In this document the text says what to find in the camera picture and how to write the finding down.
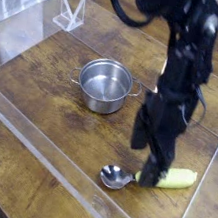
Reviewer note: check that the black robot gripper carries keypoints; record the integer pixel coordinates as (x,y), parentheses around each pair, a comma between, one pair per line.
(166,112)

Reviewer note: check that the small stainless steel pot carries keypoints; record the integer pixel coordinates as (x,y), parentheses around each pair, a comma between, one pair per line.
(105,84)

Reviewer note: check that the clear acrylic triangle bracket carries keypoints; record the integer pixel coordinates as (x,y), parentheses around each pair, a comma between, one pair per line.
(68,20)

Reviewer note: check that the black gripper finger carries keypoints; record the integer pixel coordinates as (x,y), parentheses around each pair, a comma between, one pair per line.
(154,171)

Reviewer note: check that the green handled metal spoon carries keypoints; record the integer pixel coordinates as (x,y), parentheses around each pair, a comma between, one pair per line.
(116,178)

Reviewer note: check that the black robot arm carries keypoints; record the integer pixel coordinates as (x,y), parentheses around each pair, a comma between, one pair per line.
(182,14)

